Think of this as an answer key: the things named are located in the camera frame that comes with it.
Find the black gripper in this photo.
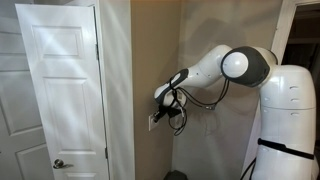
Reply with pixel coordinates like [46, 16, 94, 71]
[152, 104, 183, 124]

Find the black round bin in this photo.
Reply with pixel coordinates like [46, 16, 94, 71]
[162, 169, 190, 180]

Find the white door with knob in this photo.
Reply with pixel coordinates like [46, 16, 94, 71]
[14, 3, 111, 180]

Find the silver door knob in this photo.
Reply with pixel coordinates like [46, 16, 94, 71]
[52, 158, 75, 170]

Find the white panelled door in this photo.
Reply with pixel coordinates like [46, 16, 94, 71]
[0, 0, 55, 180]

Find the white light switch plate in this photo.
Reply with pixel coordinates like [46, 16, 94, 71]
[148, 112, 161, 132]

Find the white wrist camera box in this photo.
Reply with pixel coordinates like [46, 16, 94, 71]
[174, 91, 187, 108]

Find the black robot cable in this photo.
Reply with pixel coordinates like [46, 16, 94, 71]
[167, 77, 231, 137]

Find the black base cable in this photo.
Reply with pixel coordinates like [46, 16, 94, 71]
[239, 157, 257, 180]

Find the black strap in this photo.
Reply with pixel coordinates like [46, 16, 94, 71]
[257, 137, 315, 161]

